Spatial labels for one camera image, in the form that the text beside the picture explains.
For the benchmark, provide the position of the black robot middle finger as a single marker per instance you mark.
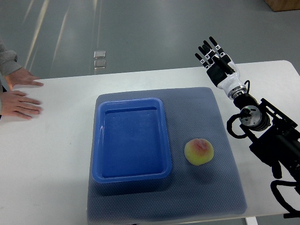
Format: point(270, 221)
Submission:
point(210, 53)

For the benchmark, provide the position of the metal floor plate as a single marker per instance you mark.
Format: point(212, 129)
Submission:
point(99, 54)
point(99, 64)

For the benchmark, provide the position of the lower metal floor plate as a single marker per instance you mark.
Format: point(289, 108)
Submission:
point(99, 64)

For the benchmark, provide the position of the person's upper hand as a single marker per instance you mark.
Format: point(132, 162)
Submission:
point(22, 77)

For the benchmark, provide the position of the person's lower hand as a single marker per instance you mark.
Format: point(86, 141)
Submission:
point(16, 104)

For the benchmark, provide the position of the grey blue fabric mat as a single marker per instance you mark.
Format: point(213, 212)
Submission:
point(211, 189)

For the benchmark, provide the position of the upper metal floor plate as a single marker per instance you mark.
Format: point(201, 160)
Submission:
point(99, 54)

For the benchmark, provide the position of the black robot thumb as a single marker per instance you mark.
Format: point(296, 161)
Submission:
point(223, 65)

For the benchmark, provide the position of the yellow pink peach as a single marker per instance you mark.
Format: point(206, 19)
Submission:
point(198, 151)

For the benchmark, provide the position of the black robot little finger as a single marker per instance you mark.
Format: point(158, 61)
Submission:
point(202, 61)

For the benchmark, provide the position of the blue plastic tray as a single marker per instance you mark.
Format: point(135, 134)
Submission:
point(130, 141)

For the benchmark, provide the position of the grey sleeve forearm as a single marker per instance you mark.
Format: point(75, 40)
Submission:
point(8, 60)

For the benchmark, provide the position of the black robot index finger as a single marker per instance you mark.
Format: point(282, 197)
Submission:
point(217, 47)

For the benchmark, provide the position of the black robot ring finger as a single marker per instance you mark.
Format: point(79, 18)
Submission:
point(205, 54)

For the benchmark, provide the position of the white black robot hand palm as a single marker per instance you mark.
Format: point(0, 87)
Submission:
point(230, 84)

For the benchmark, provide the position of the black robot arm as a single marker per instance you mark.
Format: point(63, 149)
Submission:
point(275, 140)

